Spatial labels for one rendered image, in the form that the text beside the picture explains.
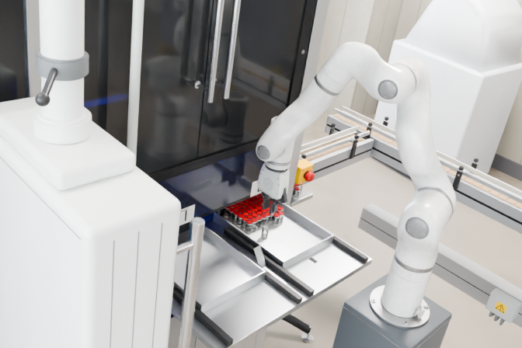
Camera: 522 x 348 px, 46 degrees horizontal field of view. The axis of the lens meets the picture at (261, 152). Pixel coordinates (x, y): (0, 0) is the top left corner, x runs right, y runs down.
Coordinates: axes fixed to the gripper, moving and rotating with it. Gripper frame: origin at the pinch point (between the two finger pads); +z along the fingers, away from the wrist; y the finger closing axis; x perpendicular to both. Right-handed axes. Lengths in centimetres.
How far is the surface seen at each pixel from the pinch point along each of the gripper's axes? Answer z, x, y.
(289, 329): 101, 54, -19
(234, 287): 10.1, -28.9, 15.8
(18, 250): -34, -95, 19
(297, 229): 13.4, 13.6, 2.9
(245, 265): 12.9, -16.2, 7.5
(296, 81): -37.9, 15.5, -10.5
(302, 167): -1.6, 27.7, -10.4
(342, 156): 11, 70, -21
